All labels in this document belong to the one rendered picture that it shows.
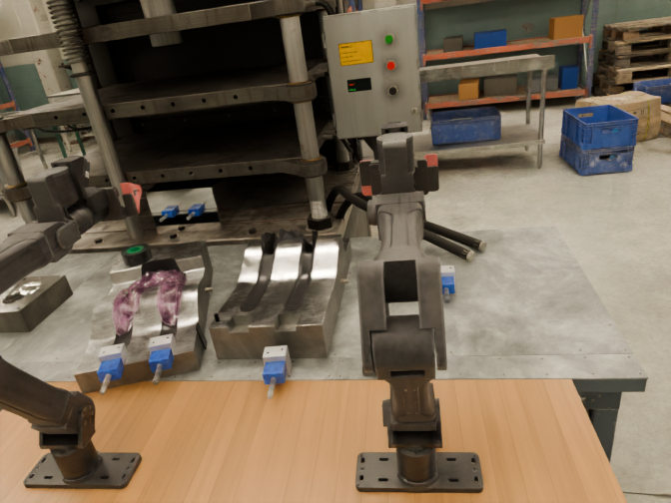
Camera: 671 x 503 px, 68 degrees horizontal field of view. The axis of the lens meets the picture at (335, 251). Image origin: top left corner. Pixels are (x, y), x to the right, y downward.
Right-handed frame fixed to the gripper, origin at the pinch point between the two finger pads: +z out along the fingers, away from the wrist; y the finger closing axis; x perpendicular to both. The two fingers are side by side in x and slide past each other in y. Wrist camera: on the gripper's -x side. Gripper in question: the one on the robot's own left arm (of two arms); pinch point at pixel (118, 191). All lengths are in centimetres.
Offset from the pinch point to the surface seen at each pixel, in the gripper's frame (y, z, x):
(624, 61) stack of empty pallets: -312, 547, 62
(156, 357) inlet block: -5.5, -14.4, 33.3
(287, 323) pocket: -32.1, -2.9, 33.7
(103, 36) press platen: 37, 78, -32
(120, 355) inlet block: 3.0, -13.9, 32.8
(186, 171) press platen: 19, 75, 17
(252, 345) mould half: -24.5, -7.2, 36.3
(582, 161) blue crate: -200, 318, 103
